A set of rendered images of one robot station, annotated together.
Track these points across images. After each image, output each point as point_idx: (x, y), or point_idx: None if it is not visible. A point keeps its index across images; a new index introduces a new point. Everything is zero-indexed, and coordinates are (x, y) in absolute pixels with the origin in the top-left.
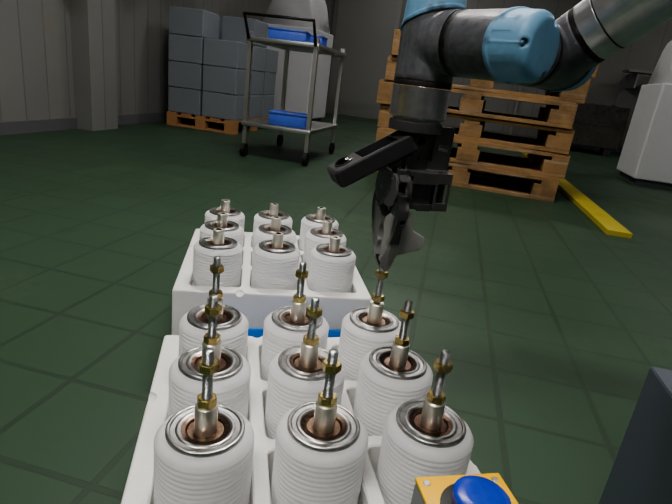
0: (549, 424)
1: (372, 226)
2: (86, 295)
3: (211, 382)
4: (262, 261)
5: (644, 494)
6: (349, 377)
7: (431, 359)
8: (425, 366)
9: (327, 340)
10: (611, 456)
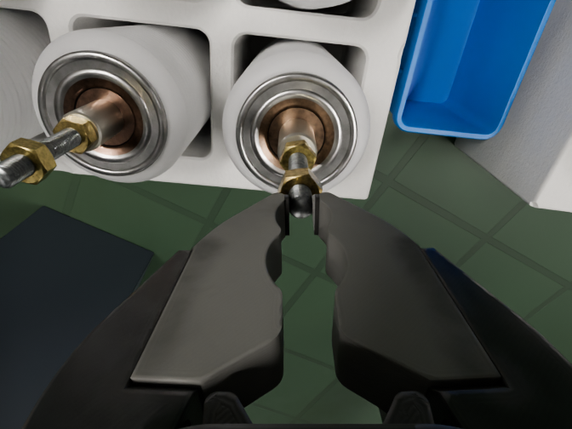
0: (300, 312)
1: (430, 255)
2: None
3: None
4: None
5: (25, 313)
6: (258, 55)
7: (450, 255)
8: (89, 168)
9: (386, 43)
10: None
